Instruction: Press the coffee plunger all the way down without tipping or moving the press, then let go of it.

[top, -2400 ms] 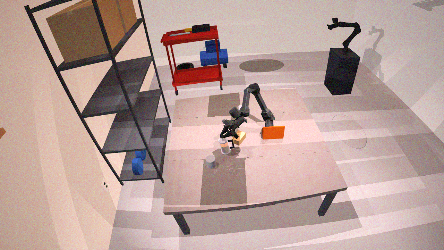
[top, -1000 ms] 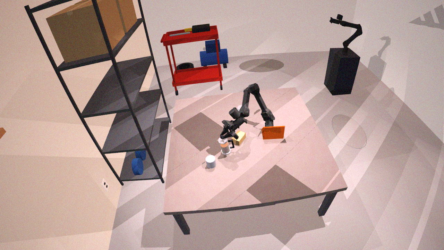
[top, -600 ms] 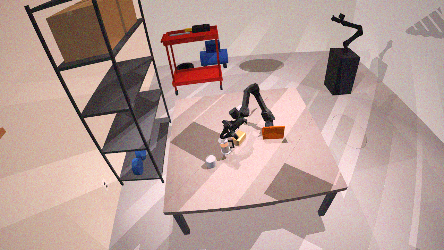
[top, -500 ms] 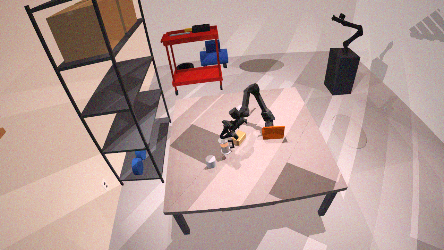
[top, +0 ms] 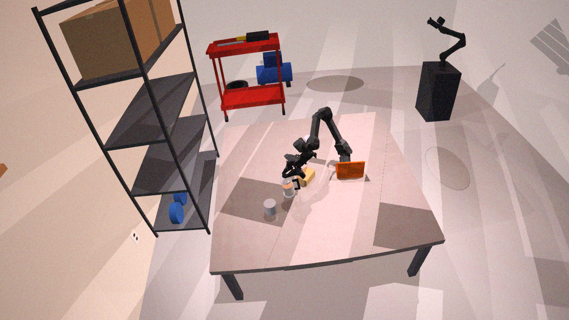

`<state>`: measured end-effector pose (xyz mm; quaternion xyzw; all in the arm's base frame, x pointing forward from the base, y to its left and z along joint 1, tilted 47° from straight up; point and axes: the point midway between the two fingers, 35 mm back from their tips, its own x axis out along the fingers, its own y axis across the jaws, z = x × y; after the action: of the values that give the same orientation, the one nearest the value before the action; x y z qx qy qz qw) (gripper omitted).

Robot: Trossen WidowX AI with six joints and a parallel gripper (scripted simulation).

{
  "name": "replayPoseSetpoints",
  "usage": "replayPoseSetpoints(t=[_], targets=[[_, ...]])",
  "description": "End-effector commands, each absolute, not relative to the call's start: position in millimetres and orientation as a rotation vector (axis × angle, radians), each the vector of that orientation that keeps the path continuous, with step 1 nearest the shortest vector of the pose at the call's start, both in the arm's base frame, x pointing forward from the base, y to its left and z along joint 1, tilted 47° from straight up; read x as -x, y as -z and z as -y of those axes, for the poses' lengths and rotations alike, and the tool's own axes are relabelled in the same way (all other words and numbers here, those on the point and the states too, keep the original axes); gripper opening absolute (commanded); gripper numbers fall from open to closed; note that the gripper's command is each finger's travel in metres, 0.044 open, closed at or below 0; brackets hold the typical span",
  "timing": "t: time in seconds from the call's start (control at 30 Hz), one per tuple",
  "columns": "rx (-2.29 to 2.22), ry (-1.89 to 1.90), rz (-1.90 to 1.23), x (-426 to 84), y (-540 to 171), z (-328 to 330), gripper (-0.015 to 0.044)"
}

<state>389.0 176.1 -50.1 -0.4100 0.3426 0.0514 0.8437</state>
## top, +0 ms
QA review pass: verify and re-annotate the glass french press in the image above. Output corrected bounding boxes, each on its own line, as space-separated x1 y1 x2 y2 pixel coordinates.
280 173 301 198

